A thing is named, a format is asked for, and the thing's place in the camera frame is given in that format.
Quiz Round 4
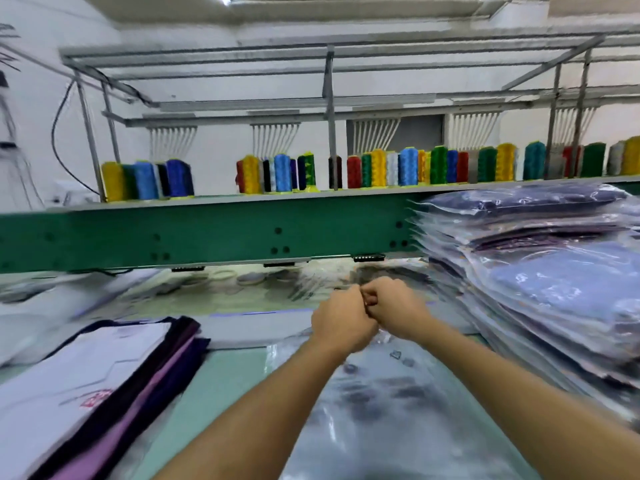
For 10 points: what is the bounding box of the person's left hand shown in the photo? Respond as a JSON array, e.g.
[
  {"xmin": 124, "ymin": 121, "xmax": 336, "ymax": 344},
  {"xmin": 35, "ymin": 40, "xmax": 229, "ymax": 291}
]
[{"xmin": 310, "ymin": 285, "xmax": 381, "ymax": 361}]

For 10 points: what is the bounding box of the grey metal thread rack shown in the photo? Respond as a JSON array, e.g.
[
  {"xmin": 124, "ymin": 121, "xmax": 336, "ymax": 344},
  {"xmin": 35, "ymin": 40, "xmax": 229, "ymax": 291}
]
[{"xmin": 60, "ymin": 29, "xmax": 640, "ymax": 201}]

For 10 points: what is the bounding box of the person's right hand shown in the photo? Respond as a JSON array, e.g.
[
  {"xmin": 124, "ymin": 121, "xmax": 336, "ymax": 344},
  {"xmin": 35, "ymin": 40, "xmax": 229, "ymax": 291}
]
[{"xmin": 360, "ymin": 277, "xmax": 437, "ymax": 344}]

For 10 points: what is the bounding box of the stack of plastic bags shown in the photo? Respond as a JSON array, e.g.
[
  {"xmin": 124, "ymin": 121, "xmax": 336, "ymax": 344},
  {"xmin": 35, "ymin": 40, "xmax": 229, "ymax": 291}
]
[{"xmin": 265, "ymin": 329, "xmax": 543, "ymax": 480}]

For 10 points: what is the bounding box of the person's right forearm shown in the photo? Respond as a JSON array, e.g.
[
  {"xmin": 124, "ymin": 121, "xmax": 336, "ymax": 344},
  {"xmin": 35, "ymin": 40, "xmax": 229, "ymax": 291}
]
[{"xmin": 415, "ymin": 319, "xmax": 640, "ymax": 480}]

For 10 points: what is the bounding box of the stack of bagged garments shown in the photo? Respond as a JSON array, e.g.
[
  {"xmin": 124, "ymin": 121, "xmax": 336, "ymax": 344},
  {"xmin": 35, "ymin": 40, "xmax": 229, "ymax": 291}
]
[{"xmin": 415, "ymin": 179, "xmax": 640, "ymax": 421}]

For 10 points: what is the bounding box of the white shirt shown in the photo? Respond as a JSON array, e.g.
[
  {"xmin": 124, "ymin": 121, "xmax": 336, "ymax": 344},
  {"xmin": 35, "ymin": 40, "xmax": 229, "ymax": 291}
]
[{"xmin": 0, "ymin": 323, "xmax": 173, "ymax": 480}]

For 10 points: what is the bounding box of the black hanging cable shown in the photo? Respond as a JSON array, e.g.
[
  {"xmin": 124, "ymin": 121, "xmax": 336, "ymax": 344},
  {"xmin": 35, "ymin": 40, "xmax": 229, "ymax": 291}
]
[{"xmin": 50, "ymin": 79, "xmax": 103, "ymax": 198}]

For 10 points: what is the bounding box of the person's left forearm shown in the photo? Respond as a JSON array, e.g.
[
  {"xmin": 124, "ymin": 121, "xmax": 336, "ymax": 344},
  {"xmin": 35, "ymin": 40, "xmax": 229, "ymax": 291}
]
[{"xmin": 155, "ymin": 339, "xmax": 351, "ymax": 480}]

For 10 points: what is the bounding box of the row of coloured thread spools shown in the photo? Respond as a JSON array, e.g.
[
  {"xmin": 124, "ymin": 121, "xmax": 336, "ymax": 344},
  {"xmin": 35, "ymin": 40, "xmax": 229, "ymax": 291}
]
[{"xmin": 100, "ymin": 135, "xmax": 640, "ymax": 204}]

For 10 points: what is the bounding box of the green machine beam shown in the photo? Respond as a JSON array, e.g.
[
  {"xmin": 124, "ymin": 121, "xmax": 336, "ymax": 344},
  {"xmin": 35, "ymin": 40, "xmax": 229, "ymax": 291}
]
[{"xmin": 0, "ymin": 177, "xmax": 640, "ymax": 274}]

